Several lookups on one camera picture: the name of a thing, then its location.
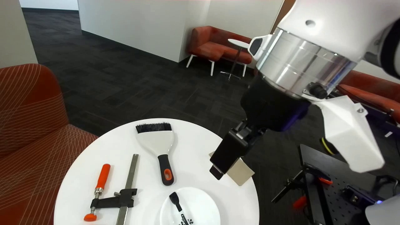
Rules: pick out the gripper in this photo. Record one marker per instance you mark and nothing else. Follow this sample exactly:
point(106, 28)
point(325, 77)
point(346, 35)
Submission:
point(272, 106)

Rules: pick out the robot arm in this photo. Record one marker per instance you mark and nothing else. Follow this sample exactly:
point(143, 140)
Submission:
point(328, 25)

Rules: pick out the white bowl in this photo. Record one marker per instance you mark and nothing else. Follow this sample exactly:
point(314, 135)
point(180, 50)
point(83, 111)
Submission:
point(203, 207)

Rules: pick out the black marker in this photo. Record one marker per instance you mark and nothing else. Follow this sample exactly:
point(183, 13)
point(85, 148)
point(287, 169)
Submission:
point(176, 200)

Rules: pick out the small white side table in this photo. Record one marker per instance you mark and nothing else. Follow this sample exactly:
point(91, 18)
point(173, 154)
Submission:
point(239, 43)

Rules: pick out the black clamp with orange grips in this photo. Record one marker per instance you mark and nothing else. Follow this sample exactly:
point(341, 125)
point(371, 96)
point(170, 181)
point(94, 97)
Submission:
point(292, 184)

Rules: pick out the red sofa with white legs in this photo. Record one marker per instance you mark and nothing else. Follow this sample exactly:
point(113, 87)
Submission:
point(209, 43)

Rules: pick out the red bench seat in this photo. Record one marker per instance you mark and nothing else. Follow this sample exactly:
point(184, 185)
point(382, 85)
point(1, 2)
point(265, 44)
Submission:
point(370, 86)

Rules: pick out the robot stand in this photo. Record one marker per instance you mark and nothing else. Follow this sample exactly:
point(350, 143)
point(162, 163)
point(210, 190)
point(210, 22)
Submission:
point(331, 200)

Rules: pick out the red patterned armchair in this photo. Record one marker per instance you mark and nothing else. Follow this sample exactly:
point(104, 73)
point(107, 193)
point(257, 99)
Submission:
point(28, 131)

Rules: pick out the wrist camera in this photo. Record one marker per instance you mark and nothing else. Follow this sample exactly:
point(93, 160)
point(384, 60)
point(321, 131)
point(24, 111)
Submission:
point(347, 134)

